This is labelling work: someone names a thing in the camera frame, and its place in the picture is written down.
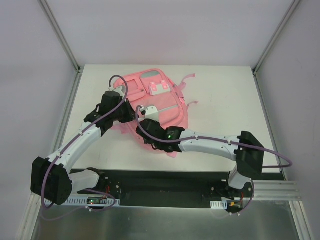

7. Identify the pink student backpack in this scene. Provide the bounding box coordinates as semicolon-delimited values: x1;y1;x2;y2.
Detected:
111;69;200;159

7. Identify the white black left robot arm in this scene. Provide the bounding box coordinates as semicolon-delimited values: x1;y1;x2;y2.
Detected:
30;90;135;205

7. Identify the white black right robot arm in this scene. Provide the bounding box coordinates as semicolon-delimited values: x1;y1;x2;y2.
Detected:
136;119;264;198

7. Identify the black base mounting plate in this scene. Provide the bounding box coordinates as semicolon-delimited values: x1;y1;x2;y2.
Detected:
69;168;287;209

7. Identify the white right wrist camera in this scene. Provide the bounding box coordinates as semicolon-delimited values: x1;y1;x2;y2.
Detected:
138;105;159;122

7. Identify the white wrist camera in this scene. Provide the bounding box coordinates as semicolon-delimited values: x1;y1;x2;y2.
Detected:
108;85;127;97
138;105;159;122

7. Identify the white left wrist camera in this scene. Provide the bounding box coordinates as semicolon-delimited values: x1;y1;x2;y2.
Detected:
108;85;127;97

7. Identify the white slotted cable duct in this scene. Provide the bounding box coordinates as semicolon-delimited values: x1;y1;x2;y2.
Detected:
63;196;120;207

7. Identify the aluminium frame rail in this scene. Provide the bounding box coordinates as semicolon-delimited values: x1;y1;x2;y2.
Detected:
37;0;81;73

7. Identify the small white cable duct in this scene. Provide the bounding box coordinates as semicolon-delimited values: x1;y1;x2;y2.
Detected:
210;199;228;210

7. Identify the right aluminium frame post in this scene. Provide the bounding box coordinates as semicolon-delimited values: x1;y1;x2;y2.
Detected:
252;0;303;76

